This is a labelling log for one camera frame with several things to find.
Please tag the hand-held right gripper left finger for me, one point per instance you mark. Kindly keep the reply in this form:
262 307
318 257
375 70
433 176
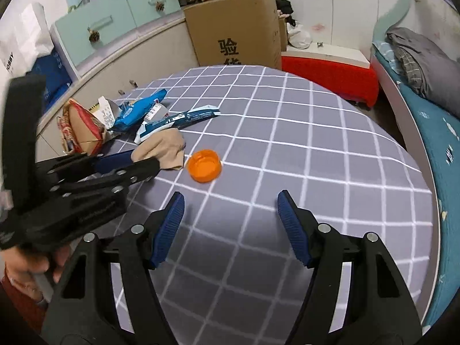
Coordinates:
169 230

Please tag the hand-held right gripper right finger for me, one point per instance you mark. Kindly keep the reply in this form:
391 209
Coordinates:
293 226

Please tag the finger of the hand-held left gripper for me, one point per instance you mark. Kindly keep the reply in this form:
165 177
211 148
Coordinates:
143 169
115 161

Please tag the beige sock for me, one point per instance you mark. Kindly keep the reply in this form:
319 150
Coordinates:
165 147

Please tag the red brown snack bag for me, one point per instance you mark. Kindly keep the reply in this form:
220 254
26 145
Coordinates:
82 129

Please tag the blue snack wrapper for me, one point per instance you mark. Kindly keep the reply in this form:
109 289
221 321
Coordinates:
133 115

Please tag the orange bottle cap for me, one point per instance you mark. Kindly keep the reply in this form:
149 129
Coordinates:
205 167

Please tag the person's left forearm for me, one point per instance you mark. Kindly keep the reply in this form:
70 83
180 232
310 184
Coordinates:
21 305

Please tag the person's left hand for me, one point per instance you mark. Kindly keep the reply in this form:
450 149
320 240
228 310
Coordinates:
28 262

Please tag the white printed carton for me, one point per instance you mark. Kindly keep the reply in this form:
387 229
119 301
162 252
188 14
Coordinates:
106 113

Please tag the white red label packet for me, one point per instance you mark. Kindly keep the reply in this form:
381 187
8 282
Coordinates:
155 113

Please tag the blue white toothpaste box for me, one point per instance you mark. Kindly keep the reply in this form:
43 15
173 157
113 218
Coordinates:
194 114

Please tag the table with grey checked cloth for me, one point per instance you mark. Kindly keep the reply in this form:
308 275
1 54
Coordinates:
305 133

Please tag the blue bag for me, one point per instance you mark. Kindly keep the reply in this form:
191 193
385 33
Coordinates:
54 75

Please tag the beige low cabinet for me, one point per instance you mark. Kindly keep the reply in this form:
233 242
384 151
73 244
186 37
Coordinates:
143 54

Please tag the pinecone drawer ornament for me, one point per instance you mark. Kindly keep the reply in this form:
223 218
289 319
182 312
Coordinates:
94 37
159 6

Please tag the white shopping bag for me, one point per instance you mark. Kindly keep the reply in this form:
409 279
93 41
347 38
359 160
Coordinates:
25 43

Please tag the red covered low bench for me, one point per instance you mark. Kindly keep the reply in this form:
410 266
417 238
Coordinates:
323 75

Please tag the bed with teal sheet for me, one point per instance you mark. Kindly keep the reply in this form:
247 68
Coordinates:
442 158

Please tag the large cardboard box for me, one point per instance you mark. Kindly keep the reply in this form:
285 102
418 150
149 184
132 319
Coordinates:
233 25

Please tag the white plastic bag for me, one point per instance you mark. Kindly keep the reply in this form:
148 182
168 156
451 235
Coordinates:
298 37

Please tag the small cardboard box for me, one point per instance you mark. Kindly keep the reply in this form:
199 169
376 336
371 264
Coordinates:
282 36

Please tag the blue checked pillow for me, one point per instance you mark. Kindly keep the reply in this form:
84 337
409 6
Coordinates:
384 55

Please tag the pale pink butterfly sticker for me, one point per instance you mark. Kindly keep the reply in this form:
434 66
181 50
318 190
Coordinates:
318 27

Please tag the grey duvet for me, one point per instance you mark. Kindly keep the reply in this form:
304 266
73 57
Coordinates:
420 64

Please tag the black clothes pile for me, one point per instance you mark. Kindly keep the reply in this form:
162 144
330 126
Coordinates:
284 7

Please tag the mint bunk bed frame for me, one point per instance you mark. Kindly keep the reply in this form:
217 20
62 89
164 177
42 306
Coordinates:
388 90

